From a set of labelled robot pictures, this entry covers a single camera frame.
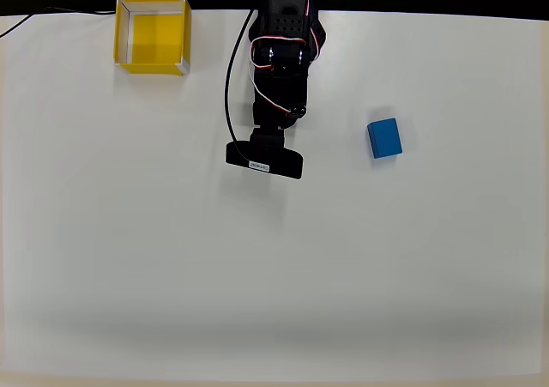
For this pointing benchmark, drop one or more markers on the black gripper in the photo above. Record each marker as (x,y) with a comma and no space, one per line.
(274,111)

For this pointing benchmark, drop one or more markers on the blue block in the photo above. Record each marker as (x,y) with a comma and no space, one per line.
(384,138)

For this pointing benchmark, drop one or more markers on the yellow open box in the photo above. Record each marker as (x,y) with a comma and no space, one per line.
(156,35)

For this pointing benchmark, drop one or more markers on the black webcam with white label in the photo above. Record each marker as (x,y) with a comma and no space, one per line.
(281,162)

